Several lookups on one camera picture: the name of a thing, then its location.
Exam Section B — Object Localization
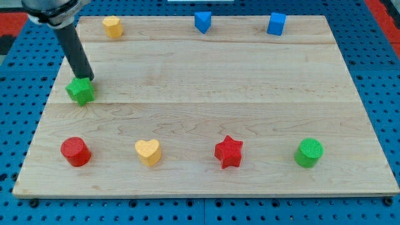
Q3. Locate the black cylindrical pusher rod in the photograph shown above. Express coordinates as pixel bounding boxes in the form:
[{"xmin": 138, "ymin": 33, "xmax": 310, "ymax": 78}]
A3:
[{"xmin": 54, "ymin": 23, "xmax": 94, "ymax": 81}]

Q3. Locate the yellow hexagon block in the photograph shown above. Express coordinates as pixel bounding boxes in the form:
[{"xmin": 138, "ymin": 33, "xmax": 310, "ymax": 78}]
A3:
[{"xmin": 102, "ymin": 16, "xmax": 124, "ymax": 38}]

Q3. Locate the green star block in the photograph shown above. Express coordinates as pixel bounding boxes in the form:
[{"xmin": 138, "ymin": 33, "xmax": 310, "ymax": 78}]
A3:
[{"xmin": 65, "ymin": 77, "xmax": 95, "ymax": 106}]

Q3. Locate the red cylinder block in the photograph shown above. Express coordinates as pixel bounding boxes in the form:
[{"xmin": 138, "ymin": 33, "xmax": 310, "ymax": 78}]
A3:
[{"xmin": 61, "ymin": 137, "xmax": 91, "ymax": 167}]

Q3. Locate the blue triangle block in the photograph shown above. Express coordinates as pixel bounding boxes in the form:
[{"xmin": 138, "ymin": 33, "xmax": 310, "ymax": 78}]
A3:
[{"xmin": 194, "ymin": 11, "xmax": 212, "ymax": 34}]

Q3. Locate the yellow heart block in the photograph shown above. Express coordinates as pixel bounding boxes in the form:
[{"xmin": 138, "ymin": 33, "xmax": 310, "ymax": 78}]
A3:
[{"xmin": 135, "ymin": 139, "xmax": 162, "ymax": 167}]

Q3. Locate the wooden board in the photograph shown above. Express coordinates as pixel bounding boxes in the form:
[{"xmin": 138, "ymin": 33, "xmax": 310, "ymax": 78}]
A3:
[{"xmin": 13, "ymin": 16, "xmax": 399, "ymax": 199}]

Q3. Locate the red star block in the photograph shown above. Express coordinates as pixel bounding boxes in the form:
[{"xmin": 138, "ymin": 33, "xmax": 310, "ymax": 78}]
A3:
[{"xmin": 214, "ymin": 135, "xmax": 243, "ymax": 169}]

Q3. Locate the blue cube block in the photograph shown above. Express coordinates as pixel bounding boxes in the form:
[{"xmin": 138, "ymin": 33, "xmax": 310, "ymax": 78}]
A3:
[{"xmin": 267, "ymin": 12, "xmax": 286, "ymax": 36}]

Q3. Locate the green cylinder block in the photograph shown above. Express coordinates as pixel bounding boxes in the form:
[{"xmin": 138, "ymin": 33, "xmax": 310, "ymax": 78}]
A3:
[{"xmin": 294, "ymin": 138, "xmax": 324, "ymax": 168}]

